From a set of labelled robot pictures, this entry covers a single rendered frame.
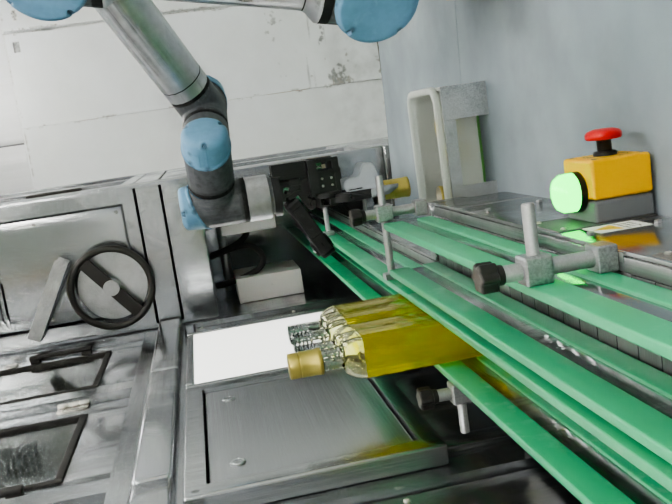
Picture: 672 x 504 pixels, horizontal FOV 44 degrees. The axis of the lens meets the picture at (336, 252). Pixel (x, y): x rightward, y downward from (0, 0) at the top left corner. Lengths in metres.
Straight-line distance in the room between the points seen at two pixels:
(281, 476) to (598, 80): 0.62
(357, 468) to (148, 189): 1.23
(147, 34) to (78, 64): 3.64
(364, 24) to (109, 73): 3.85
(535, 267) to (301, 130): 4.22
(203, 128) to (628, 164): 0.65
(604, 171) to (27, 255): 1.59
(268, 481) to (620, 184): 0.55
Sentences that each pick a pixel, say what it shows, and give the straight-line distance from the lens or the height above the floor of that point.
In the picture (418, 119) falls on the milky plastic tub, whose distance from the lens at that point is 1.54.
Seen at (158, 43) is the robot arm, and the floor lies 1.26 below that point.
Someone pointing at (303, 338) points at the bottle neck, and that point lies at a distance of 1.19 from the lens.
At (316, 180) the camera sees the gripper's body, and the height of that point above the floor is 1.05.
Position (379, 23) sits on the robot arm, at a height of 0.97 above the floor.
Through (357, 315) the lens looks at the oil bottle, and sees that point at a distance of 1.19.
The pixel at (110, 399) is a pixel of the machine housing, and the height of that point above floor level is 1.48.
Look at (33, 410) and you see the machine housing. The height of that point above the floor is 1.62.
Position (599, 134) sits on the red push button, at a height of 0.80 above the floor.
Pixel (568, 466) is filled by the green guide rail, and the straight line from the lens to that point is 0.81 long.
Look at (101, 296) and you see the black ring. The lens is 2.18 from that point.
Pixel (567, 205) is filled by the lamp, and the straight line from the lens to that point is 0.94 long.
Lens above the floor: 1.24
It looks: 8 degrees down
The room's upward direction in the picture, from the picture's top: 100 degrees counter-clockwise
